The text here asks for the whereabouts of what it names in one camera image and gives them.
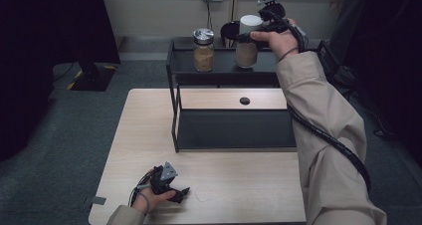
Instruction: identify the white lid glass powder jar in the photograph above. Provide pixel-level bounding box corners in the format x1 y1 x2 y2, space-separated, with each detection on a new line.
234 14 264 69

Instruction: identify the person's left hand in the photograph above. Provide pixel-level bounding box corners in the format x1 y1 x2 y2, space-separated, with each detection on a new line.
131 185 177 216

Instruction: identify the silver lid glass powder jar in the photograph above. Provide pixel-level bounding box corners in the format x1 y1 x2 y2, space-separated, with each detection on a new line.
192 28 216 73

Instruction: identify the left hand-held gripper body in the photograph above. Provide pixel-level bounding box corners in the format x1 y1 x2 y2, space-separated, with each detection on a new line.
148 160 182 202

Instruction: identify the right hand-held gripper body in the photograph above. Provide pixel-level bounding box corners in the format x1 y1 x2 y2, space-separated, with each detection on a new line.
257 0 302 33

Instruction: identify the black wall power cable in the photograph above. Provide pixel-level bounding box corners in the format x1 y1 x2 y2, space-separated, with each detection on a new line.
205 0 214 31

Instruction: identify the thin left gripper cable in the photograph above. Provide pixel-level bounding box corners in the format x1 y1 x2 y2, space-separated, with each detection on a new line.
127 169 157 208

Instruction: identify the black metal two-tier shelf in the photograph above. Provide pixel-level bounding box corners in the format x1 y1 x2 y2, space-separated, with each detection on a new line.
165 35 321 153

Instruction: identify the person's right hand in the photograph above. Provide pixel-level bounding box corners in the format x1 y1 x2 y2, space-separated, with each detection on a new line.
249 18 300 63

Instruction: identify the black yellow-striped stand base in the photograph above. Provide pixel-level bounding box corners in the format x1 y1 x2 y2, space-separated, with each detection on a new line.
67 60 117 93

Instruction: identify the black round object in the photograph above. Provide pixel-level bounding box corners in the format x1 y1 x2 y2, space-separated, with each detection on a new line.
220 20 242 49

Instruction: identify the black spiral-wrapped gripper cable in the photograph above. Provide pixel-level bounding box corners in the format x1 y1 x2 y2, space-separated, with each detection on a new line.
280 14 373 193

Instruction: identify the grey floor tape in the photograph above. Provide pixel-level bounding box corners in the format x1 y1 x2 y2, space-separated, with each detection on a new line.
84 194 107 206

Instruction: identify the dark curtain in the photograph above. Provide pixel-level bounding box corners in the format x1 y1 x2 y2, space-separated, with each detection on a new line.
331 0 422 168
0 0 121 162

